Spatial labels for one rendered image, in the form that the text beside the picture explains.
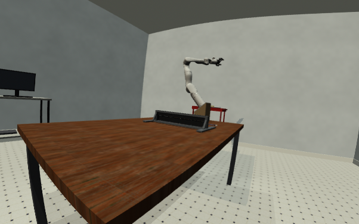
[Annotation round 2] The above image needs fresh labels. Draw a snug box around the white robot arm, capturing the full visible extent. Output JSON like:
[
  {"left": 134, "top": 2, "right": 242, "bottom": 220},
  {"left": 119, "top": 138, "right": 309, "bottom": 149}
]
[{"left": 183, "top": 57, "right": 217, "bottom": 107}]

